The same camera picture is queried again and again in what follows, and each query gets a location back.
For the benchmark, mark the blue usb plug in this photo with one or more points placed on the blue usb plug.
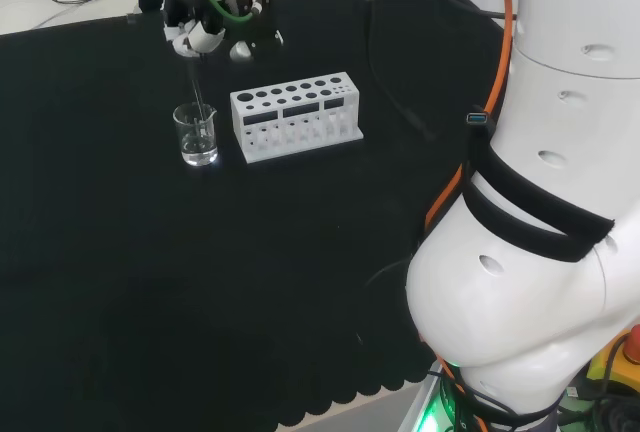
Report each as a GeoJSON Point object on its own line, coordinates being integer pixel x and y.
{"type": "Point", "coordinates": [480, 119]}

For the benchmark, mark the black bench cloth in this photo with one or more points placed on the black bench cloth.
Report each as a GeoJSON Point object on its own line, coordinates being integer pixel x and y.
{"type": "Point", "coordinates": [175, 262]}

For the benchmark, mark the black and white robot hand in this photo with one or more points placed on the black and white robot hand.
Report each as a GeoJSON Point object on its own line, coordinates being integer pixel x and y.
{"type": "Point", "coordinates": [250, 17]}

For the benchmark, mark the yellow stop button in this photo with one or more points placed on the yellow stop button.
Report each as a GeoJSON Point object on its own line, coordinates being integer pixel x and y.
{"type": "Point", "coordinates": [617, 362]}

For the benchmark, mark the clear glass rod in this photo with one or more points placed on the clear glass rod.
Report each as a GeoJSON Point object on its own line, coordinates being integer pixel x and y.
{"type": "Point", "coordinates": [196, 87]}

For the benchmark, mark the white test tube rack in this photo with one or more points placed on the white test tube rack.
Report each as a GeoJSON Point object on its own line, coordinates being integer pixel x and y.
{"type": "Point", "coordinates": [300, 127]}

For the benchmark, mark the small clear glass beaker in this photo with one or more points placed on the small clear glass beaker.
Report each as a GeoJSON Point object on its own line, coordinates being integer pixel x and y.
{"type": "Point", "coordinates": [199, 144]}

